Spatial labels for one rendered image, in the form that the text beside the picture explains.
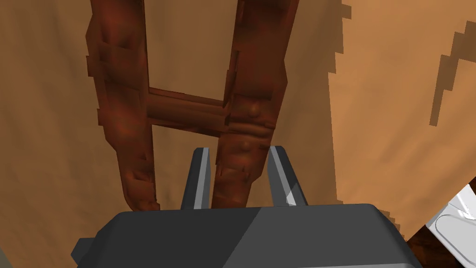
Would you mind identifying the brown wooden H-shaped frame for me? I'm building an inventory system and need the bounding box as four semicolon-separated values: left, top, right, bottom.
85;0;300;212

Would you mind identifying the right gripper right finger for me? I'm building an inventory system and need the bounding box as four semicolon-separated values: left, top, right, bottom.
267;146;309;208

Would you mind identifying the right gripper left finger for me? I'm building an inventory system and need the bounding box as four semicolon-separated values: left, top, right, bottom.
180;147;212;210

